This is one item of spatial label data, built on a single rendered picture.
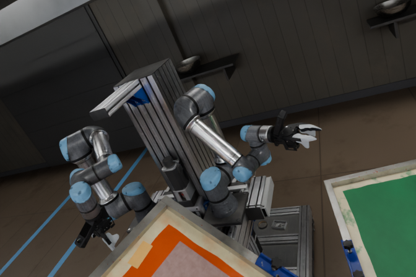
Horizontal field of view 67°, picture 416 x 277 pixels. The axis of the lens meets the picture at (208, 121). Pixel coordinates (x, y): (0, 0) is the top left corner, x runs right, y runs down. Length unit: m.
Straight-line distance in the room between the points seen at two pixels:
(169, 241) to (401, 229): 1.10
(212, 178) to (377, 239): 0.84
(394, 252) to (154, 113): 1.31
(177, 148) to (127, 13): 3.87
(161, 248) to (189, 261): 0.13
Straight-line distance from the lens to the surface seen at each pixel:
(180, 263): 1.39
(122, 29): 5.51
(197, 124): 1.40
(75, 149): 1.76
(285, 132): 1.30
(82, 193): 1.33
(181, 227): 1.45
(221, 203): 1.65
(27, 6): 4.15
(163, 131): 1.72
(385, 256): 1.75
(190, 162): 1.78
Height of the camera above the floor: 2.32
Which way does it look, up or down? 23 degrees down
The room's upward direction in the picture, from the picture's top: 24 degrees counter-clockwise
